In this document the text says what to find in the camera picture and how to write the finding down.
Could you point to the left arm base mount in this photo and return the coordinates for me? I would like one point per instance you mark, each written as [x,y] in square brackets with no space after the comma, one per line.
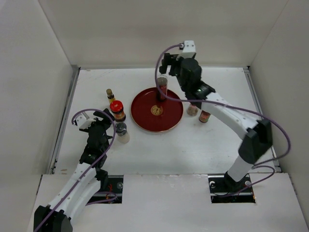
[111,192]

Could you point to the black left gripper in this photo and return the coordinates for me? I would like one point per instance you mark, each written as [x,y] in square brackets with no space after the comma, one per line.
[101,114]

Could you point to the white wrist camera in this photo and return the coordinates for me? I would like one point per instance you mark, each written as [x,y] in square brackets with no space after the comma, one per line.
[187,49]
[83,121]

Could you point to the yellow cap red sauce bottle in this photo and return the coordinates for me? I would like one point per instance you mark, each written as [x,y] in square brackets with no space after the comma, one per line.
[204,116]

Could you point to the red lid chili sauce jar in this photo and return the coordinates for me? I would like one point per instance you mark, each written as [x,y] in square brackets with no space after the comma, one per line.
[117,109]

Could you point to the left aluminium table rail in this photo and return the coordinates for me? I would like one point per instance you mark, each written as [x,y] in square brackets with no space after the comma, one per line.
[55,151]

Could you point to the back aluminium table rail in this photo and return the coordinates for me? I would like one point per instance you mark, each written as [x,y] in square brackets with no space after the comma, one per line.
[145,66]

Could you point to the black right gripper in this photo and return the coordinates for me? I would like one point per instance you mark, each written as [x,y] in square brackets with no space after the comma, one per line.
[169,60]

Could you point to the red round lacquer tray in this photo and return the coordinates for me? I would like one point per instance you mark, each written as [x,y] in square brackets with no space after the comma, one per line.
[153,115]

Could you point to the tall dark bottle red label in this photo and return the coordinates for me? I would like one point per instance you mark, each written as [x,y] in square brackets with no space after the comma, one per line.
[163,86]

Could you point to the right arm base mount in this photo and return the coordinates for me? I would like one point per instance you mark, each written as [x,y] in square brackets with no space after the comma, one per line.
[220,192]

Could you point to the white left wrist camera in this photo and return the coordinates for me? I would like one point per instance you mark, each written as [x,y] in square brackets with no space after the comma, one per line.
[83,121]

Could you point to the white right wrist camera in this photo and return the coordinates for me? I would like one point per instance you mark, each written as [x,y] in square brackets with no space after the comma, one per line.
[187,49]

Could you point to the pink lid spice jar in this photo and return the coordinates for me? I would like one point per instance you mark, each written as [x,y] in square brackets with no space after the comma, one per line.
[192,110]

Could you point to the yellow label gold cap bottle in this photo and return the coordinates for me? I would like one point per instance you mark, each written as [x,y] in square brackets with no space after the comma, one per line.
[110,95]

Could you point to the clear grinder with black top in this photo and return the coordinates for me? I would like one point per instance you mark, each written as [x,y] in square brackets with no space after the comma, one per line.
[122,133]

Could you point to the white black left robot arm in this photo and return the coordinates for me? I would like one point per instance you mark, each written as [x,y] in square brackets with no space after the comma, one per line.
[88,178]

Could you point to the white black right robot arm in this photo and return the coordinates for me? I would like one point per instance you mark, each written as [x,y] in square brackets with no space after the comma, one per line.
[256,135]

